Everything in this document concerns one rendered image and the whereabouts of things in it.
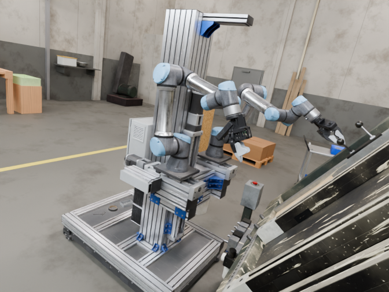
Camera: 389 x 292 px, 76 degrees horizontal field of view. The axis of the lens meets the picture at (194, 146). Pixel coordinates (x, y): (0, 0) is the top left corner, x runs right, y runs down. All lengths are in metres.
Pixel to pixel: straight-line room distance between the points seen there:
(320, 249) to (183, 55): 1.37
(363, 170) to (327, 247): 0.50
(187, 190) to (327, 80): 8.93
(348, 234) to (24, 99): 7.16
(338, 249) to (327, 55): 9.59
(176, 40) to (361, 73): 8.70
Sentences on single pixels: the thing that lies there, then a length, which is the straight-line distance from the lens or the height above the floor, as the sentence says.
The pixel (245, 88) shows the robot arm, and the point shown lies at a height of 1.61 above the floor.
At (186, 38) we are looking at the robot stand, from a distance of 1.76.
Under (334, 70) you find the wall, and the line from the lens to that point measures 10.13.
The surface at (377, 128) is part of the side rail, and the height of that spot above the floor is 1.52.
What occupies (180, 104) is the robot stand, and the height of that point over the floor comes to 1.43.
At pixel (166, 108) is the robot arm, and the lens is 1.46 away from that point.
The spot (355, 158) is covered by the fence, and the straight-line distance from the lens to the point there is 1.61.
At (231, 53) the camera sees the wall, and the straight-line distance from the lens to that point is 11.35.
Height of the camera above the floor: 1.66
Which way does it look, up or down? 16 degrees down
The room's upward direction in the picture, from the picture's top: 10 degrees clockwise
